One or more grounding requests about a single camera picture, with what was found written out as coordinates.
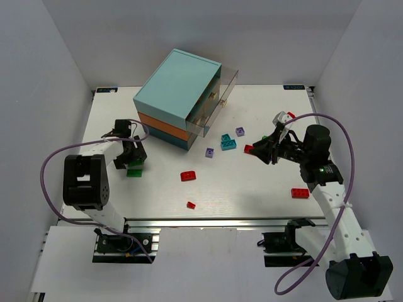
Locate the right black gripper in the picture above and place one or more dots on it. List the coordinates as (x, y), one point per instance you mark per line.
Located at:
(274, 151)

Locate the small red lego wedge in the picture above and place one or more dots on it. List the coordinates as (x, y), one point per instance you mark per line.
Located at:
(191, 205)

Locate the red 2x3 lego brick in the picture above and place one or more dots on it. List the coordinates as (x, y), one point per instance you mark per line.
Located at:
(300, 193)

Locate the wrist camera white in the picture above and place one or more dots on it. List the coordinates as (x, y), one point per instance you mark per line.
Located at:
(282, 118)
(121, 129)

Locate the green lego plate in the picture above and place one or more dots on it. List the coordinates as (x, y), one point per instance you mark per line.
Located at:
(134, 173)
(136, 164)

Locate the clear top drawer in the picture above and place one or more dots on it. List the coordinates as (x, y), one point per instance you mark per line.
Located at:
(213, 99)

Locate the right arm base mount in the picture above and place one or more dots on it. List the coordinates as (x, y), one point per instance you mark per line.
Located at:
(281, 248)

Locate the purple lego brick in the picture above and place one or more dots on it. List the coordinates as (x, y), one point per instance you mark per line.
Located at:
(209, 152)
(240, 131)

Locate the purple lego brick right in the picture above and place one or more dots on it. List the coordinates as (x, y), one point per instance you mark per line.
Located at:
(240, 131)

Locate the red curved lego centre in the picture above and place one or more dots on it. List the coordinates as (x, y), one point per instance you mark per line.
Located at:
(188, 176)

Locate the red round arch lego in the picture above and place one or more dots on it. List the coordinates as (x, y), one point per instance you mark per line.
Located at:
(291, 114)

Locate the left blue table label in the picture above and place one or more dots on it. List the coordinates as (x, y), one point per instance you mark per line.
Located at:
(106, 90)

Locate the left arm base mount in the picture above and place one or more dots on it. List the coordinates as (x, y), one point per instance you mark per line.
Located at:
(110, 248)

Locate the blue table label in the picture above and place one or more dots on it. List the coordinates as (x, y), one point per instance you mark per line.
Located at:
(293, 87)
(106, 90)

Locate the small teal lego brick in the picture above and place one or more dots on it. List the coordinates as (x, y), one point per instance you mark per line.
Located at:
(225, 137)

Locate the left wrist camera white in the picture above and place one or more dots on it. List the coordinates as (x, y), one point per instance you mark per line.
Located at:
(121, 129)

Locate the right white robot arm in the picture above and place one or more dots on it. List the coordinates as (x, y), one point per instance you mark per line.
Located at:
(353, 267)

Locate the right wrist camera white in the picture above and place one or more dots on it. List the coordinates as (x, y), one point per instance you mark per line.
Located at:
(282, 118)

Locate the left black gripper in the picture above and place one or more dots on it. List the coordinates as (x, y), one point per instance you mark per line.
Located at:
(131, 154)

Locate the red sloped lego brick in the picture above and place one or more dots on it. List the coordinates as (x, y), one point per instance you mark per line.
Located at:
(248, 149)

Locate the right blue table label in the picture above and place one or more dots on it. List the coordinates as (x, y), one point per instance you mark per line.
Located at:
(293, 87)

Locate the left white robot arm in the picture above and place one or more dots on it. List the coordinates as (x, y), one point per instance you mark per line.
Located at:
(86, 185)

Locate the large teal lego brick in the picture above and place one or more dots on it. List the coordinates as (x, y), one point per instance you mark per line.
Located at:
(228, 145)

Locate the teal orange drawer cabinet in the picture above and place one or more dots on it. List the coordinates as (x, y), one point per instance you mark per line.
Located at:
(170, 93)

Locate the purple lego brick left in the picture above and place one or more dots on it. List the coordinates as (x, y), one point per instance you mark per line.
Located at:
(209, 152)

